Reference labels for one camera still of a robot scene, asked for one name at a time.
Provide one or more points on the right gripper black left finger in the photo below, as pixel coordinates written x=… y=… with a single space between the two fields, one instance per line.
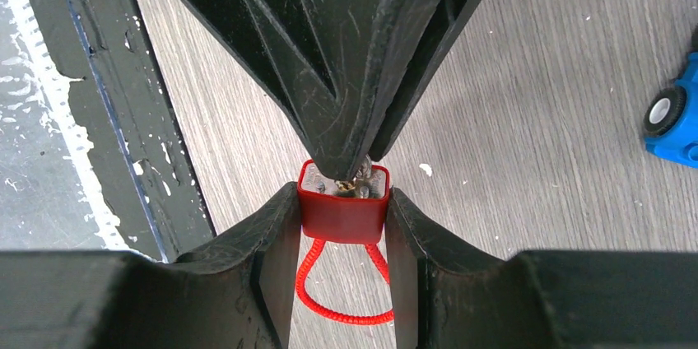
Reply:
x=235 y=291

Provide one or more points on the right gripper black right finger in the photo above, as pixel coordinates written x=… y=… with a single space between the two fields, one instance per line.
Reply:
x=447 y=293

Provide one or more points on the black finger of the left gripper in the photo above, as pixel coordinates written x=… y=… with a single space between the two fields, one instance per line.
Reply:
x=444 y=27
x=332 y=66

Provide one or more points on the red cable padlock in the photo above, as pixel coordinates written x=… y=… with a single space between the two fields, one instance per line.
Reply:
x=327 y=218

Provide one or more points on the silver key with ring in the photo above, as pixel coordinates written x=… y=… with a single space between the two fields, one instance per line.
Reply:
x=357 y=187

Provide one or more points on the blue yellow toy car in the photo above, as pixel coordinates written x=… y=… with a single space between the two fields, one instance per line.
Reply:
x=670 y=121

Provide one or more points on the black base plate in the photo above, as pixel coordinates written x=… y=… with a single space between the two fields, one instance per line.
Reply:
x=92 y=156

